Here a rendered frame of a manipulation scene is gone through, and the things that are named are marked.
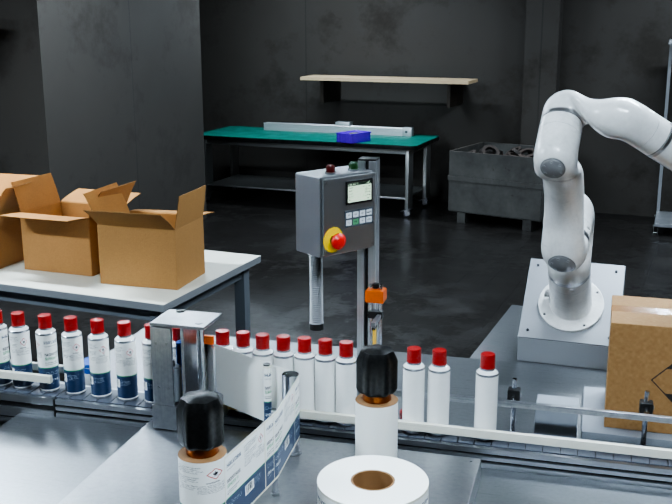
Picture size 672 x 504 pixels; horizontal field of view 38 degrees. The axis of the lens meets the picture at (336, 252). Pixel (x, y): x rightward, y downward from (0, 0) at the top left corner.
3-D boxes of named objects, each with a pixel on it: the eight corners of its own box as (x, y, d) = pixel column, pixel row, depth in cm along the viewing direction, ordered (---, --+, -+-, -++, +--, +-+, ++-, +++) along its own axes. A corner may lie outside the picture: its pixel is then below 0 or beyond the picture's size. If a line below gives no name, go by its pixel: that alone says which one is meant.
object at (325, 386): (312, 422, 232) (311, 342, 227) (318, 414, 237) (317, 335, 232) (333, 425, 230) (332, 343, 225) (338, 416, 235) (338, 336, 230)
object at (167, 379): (153, 427, 228) (147, 324, 222) (176, 406, 241) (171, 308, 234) (207, 434, 225) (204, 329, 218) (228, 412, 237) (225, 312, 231)
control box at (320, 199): (295, 251, 230) (294, 172, 225) (349, 240, 240) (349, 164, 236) (322, 259, 222) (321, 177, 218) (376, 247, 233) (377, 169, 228)
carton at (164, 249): (73, 289, 379) (66, 195, 369) (136, 258, 426) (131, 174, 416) (170, 298, 367) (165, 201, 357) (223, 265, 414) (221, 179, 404)
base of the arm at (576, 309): (529, 321, 287) (525, 287, 272) (551, 271, 295) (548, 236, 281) (592, 340, 279) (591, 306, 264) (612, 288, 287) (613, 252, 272)
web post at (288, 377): (278, 455, 215) (277, 376, 210) (285, 446, 219) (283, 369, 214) (298, 457, 214) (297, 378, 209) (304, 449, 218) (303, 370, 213)
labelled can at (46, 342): (46, 384, 256) (40, 310, 251) (64, 386, 254) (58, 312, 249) (36, 392, 251) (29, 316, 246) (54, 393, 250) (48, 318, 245)
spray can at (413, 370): (399, 433, 226) (400, 350, 221) (404, 424, 231) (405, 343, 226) (421, 435, 225) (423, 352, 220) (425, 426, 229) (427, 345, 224)
